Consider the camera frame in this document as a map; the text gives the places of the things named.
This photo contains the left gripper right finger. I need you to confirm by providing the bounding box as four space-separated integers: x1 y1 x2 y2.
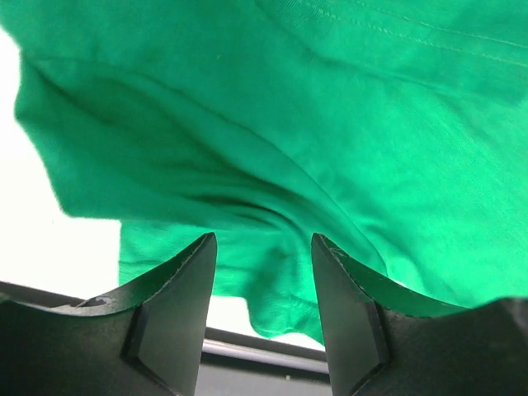
311 233 527 395

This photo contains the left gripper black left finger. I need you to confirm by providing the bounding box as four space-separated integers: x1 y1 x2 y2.
1 233 217 395

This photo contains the green t shirt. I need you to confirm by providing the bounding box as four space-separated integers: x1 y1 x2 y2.
1 1 527 340

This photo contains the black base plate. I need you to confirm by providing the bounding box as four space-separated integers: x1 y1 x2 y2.
0 280 331 396

